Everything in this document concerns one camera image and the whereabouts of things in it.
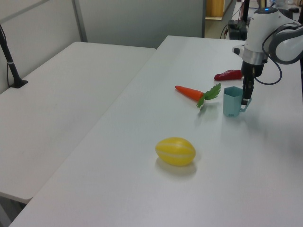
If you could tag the yellow striped toy melon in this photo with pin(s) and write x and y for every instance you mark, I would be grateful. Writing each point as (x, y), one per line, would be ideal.
(175, 151)

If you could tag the orange toy carrot, green leaves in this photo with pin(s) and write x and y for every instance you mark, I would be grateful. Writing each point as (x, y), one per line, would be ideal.
(190, 93)

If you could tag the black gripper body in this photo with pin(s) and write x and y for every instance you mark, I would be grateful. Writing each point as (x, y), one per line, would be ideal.
(251, 69)

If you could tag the red toy chili pepper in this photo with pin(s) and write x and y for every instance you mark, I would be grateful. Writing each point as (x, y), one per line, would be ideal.
(227, 75)

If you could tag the white side table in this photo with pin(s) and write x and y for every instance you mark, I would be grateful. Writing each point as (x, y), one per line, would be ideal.
(59, 106)

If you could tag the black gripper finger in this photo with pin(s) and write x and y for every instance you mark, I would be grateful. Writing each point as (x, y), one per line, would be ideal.
(249, 89)
(244, 86)

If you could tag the yellow wooden panel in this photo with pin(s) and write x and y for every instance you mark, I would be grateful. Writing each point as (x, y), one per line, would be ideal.
(214, 9)

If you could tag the teal hexagonal plastic mug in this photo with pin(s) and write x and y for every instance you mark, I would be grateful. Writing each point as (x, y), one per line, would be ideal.
(232, 104)

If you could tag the black camera stand pole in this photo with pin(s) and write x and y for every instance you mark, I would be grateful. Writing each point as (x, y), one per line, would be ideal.
(9, 63)

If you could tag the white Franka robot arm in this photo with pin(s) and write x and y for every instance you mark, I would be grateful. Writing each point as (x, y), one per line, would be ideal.
(260, 30)

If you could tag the grey metal partition post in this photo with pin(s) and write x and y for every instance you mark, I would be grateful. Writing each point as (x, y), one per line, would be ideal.
(80, 21)

